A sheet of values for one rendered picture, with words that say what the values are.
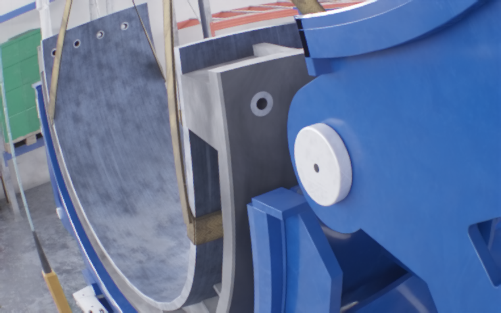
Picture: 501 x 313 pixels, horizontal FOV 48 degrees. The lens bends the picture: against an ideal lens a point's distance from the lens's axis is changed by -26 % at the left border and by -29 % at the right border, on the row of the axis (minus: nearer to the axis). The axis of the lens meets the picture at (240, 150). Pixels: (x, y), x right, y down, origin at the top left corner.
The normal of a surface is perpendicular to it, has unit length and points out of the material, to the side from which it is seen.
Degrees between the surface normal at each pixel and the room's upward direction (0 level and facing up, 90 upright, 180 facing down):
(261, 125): 98
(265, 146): 99
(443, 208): 90
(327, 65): 87
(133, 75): 65
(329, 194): 90
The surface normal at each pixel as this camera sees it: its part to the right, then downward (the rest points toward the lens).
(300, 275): -0.86, 0.29
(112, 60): 0.41, -0.06
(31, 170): 0.49, 0.18
